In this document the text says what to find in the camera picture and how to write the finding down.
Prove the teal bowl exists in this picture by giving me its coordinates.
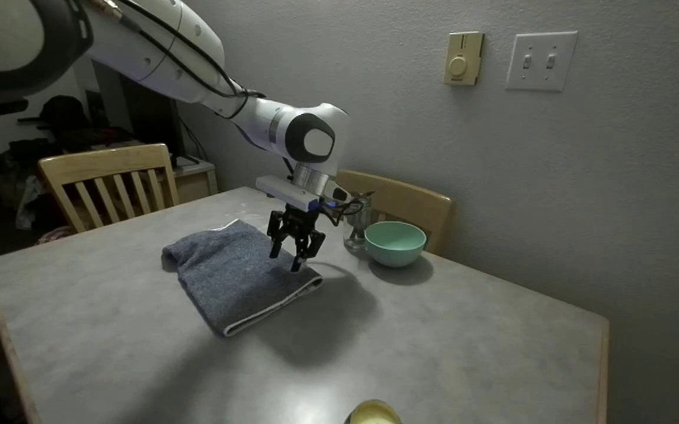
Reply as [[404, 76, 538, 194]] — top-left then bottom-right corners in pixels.
[[362, 221, 427, 268]]

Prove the wooden slatted chair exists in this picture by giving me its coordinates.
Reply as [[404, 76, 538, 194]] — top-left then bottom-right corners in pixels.
[[40, 143, 179, 233]]

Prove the grey striped towel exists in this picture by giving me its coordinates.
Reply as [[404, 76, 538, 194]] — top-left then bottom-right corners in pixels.
[[161, 219, 324, 340]]

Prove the beige wall thermostat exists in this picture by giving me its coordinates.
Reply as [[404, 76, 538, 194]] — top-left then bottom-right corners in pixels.
[[444, 31, 486, 87]]

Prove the clear glass cup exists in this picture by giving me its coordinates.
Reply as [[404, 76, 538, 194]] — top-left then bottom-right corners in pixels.
[[344, 192, 373, 252]]

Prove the wooden chair by wall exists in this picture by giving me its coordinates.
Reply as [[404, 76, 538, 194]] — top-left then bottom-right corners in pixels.
[[337, 170, 452, 255]]

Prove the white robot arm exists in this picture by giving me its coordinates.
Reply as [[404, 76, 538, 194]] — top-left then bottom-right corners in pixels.
[[0, 0, 348, 262]]

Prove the white double light switch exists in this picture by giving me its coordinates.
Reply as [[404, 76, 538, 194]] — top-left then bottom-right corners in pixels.
[[506, 31, 578, 92]]

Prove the small metal tin yellow lid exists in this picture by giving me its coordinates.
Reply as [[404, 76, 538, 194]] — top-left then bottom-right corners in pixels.
[[344, 400, 401, 424]]

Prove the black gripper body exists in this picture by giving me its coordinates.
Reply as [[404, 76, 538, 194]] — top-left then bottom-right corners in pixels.
[[268, 206, 318, 236]]

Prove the small wooden side cabinet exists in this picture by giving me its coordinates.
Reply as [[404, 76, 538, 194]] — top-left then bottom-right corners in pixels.
[[175, 157, 218, 202]]

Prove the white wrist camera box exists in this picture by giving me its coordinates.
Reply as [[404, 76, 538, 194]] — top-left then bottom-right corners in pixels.
[[254, 175, 352, 212]]

